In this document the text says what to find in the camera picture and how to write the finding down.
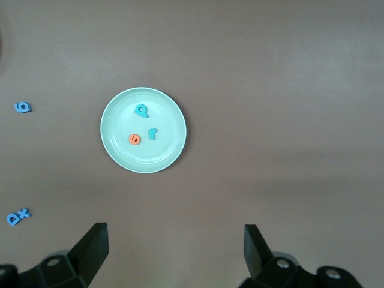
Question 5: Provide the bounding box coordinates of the mint green plate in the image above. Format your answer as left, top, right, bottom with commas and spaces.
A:
100, 87, 187, 174

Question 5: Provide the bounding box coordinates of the teal foam letter d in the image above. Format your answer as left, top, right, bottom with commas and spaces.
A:
134, 103, 150, 118

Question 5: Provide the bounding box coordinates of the brown table cover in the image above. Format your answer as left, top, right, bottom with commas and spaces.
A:
0, 0, 384, 288

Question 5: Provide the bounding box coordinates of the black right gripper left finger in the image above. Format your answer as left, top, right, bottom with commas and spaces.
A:
0, 222, 109, 288

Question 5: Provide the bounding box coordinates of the blue foam letter D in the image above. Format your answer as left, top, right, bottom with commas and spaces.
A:
6, 212, 22, 226

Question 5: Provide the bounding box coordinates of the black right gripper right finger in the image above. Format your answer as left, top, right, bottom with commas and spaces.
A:
239, 224, 365, 288

